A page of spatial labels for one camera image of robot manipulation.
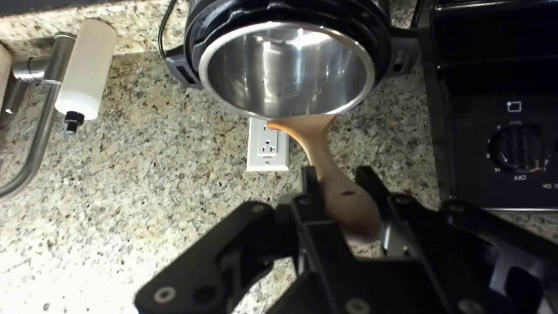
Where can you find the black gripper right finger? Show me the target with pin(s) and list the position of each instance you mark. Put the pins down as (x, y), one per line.
(401, 232)

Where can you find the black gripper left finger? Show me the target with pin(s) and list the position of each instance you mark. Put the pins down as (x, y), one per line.
(315, 244)

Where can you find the wooden cooking spoon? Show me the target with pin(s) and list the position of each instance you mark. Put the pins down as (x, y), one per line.
(341, 197)

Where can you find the steel and black rice cooker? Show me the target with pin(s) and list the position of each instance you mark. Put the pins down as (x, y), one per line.
(289, 63)

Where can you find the black electric stove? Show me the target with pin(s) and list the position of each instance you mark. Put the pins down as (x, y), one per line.
(498, 115)

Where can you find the white soap bottle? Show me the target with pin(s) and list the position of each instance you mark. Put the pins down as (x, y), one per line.
(87, 70)

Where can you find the steel faucet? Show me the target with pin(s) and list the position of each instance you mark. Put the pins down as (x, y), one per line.
(40, 128)

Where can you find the white wall outlet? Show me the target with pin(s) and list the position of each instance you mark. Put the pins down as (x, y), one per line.
(267, 145)

